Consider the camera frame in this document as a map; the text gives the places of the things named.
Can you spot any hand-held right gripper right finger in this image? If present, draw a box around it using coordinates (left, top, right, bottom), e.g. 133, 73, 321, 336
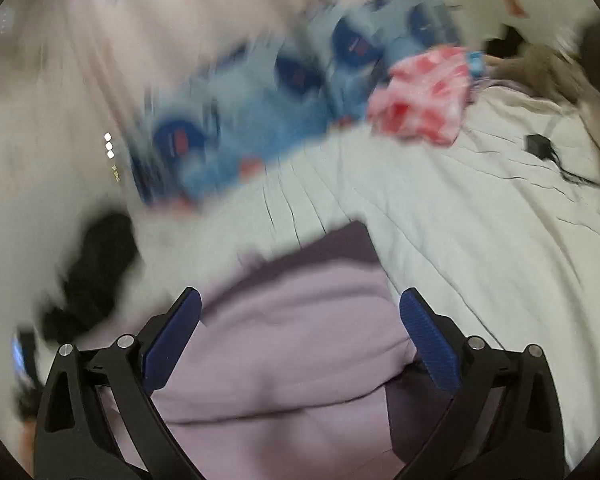
397, 287, 568, 480

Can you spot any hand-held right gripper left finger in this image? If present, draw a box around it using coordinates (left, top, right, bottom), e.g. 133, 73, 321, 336
32, 286, 203, 480

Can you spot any purple padded jacket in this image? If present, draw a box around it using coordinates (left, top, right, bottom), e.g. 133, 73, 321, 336
87, 220, 461, 480

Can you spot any khaki clothes pile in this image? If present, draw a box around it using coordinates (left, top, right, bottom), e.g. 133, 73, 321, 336
490, 42, 581, 106

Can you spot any black jacket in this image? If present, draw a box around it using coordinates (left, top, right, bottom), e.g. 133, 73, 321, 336
40, 212, 143, 346

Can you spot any white striped bed duvet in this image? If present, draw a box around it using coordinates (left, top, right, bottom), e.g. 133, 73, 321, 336
130, 80, 600, 471

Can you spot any black charger adapter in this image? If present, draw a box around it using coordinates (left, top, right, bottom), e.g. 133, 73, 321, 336
525, 133, 556, 161

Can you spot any pink checked plastic bag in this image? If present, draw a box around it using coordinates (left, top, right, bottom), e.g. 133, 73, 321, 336
367, 46, 473, 147

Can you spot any whale print curtain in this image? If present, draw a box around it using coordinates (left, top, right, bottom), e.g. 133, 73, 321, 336
65, 0, 486, 211

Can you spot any light blue cloth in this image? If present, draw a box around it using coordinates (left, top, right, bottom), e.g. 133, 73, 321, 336
467, 51, 487, 80

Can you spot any small black cloth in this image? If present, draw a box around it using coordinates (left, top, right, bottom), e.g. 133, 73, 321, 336
485, 27, 527, 57

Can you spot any black charger cable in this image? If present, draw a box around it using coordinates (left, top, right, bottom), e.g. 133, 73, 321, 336
545, 115, 600, 187

